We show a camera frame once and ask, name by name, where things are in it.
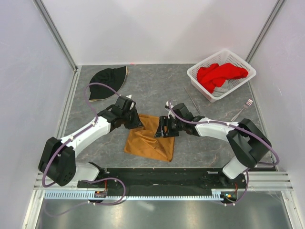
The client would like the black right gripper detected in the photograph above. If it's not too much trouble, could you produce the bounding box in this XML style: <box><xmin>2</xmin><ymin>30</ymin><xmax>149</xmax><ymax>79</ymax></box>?
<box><xmin>153</xmin><ymin>116</ymin><xmax>184</xmax><ymax>138</ymax></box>

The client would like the orange cloth napkin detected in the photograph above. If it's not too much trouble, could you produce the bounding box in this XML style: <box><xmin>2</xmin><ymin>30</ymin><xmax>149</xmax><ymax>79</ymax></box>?
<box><xmin>124</xmin><ymin>114</ymin><xmax>175</xmax><ymax>162</ymax></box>

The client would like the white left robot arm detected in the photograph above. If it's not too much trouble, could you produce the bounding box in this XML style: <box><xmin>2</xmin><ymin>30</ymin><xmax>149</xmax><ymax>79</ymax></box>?
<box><xmin>38</xmin><ymin>95</ymin><xmax>143</xmax><ymax>187</ymax></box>

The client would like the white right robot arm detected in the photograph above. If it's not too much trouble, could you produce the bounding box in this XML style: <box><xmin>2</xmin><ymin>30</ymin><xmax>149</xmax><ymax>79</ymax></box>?
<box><xmin>154</xmin><ymin>103</ymin><xmax>272</xmax><ymax>188</ymax></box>

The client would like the black bucket hat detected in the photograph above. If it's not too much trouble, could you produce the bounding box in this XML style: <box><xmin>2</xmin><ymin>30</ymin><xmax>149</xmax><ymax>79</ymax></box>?
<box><xmin>89</xmin><ymin>66</ymin><xmax>128</xmax><ymax>102</ymax></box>

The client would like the silver knife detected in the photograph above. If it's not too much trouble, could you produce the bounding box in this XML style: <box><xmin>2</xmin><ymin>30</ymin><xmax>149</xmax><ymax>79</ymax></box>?
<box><xmin>183</xmin><ymin>87</ymin><xmax>201</xmax><ymax>115</ymax></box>

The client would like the grey cloth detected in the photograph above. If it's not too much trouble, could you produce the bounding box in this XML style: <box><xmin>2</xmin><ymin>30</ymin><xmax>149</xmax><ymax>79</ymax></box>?
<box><xmin>212</xmin><ymin>80</ymin><xmax>234</xmax><ymax>97</ymax></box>

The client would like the red cloth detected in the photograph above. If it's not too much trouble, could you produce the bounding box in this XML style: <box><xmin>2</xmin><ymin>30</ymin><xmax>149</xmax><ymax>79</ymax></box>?
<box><xmin>197</xmin><ymin>63</ymin><xmax>248</xmax><ymax>94</ymax></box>

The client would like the silver fork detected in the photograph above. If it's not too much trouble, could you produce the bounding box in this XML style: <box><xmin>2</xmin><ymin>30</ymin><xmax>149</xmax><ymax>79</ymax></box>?
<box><xmin>230</xmin><ymin>99</ymin><xmax>253</xmax><ymax>122</ymax></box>

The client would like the white plastic basket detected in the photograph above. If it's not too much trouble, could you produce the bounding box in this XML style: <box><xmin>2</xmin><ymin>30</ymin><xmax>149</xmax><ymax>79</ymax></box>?
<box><xmin>187</xmin><ymin>50</ymin><xmax>256</xmax><ymax>103</ymax></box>

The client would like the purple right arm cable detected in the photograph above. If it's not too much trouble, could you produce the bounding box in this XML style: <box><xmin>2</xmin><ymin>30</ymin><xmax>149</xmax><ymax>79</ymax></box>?
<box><xmin>166</xmin><ymin>101</ymin><xmax>280</xmax><ymax>207</ymax></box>

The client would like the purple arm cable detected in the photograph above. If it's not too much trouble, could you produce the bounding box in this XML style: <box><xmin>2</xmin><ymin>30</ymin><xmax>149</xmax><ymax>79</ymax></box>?
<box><xmin>166</xmin><ymin>101</ymin><xmax>280</xmax><ymax>207</ymax></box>
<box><xmin>41</xmin><ymin>82</ymin><xmax>127</xmax><ymax>217</ymax></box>

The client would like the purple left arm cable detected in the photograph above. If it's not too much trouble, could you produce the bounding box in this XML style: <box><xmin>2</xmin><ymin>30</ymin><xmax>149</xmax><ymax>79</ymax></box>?
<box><xmin>41</xmin><ymin>82</ymin><xmax>127</xmax><ymax>217</ymax></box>

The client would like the aluminium front rail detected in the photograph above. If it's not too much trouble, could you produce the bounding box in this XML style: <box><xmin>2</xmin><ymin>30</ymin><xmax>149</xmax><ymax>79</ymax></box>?
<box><xmin>34</xmin><ymin>171</ymin><xmax>293</xmax><ymax>191</ymax></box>

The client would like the slotted cable duct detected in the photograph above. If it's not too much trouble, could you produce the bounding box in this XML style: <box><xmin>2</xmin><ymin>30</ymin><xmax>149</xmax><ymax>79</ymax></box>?
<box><xmin>43</xmin><ymin>189</ymin><xmax>229</xmax><ymax>201</ymax></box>

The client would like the left aluminium frame post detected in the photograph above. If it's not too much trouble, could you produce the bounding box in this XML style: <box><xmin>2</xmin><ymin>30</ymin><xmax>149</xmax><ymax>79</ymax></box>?
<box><xmin>33</xmin><ymin>0</ymin><xmax>78</xmax><ymax>72</ymax></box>

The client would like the aluminium frame post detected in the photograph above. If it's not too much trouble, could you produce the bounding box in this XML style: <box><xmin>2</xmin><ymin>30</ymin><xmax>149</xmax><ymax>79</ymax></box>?
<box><xmin>245</xmin><ymin>0</ymin><xmax>286</xmax><ymax>63</ymax></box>
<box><xmin>33</xmin><ymin>0</ymin><xmax>78</xmax><ymax>72</ymax></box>

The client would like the right aluminium frame post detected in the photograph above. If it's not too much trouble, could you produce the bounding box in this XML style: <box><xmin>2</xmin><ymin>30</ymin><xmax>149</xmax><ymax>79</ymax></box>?
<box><xmin>245</xmin><ymin>0</ymin><xmax>286</xmax><ymax>63</ymax></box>

